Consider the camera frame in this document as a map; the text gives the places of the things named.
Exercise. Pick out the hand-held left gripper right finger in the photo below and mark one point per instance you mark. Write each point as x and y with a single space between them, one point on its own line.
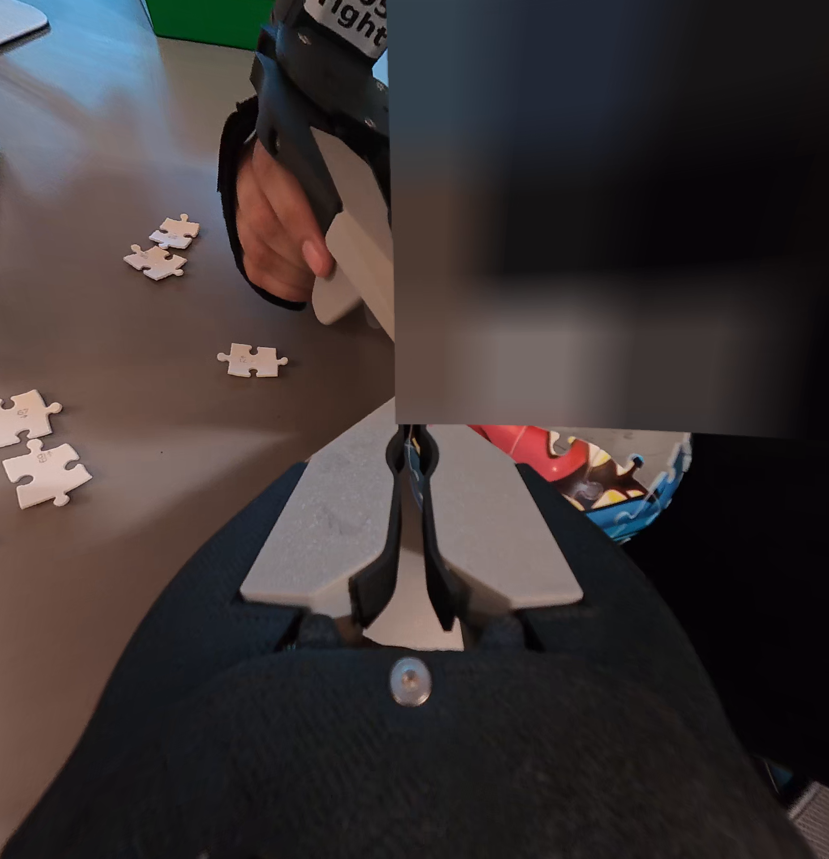
495 530

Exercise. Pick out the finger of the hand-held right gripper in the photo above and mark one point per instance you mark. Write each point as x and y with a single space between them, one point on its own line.
364 201

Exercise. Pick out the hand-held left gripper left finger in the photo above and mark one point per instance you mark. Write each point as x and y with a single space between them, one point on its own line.
320 530

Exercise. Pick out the blue monster puzzle ball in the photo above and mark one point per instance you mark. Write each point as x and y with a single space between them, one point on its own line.
589 483

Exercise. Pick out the white loose puzzle piece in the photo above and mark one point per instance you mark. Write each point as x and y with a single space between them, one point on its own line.
45 476
15 423
176 233
156 263
253 361

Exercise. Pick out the person's right hand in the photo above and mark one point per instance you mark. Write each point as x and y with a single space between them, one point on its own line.
273 228

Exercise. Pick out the green crate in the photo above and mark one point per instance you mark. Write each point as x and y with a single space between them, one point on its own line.
213 20

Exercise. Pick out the person's black top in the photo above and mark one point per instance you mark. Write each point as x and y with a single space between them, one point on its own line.
757 604

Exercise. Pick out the pale grey rounded plate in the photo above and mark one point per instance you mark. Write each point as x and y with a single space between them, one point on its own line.
11 17

